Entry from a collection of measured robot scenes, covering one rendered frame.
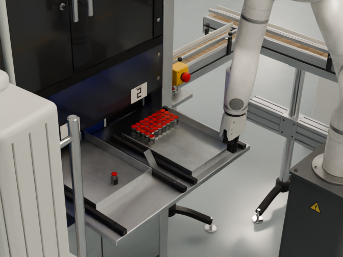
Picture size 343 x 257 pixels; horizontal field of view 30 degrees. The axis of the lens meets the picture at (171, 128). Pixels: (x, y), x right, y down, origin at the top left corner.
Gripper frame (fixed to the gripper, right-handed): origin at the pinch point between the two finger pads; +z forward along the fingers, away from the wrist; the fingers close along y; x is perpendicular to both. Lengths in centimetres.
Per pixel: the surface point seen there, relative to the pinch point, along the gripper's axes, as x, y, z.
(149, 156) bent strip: -17.8, 24.0, 0.2
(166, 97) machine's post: -39.1, -8.6, -1.0
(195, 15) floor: -218, -251, 92
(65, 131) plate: -39, 43, -10
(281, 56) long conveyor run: -32, -82, 5
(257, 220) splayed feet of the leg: -24, -65, 91
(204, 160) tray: -5.2, 8.9, 4.1
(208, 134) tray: -14.6, -5.2, 4.1
